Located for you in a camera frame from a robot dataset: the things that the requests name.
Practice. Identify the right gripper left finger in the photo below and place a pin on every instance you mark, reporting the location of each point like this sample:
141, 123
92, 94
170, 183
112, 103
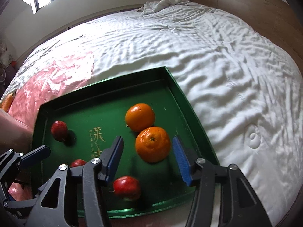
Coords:
57, 203

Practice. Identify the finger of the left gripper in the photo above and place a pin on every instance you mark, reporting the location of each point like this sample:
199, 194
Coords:
35, 156

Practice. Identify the person's bare forearm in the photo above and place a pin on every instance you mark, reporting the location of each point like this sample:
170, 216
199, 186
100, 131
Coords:
14, 134

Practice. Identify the orange carrot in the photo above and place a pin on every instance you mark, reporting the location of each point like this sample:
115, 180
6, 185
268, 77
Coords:
7, 102

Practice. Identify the red plum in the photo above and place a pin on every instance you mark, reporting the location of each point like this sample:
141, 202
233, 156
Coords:
77, 162
59, 130
127, 187

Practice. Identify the wooden headboard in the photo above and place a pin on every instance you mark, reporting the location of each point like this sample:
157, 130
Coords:
273, 19

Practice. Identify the white quilted bed duvet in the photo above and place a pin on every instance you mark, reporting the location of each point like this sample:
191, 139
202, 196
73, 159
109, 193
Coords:
245, 90

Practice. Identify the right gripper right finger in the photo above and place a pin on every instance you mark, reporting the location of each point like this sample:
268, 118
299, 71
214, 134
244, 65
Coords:
239, 204

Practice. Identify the orange mandarin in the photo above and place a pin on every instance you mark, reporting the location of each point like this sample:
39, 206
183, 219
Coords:
140, 117
153, 144

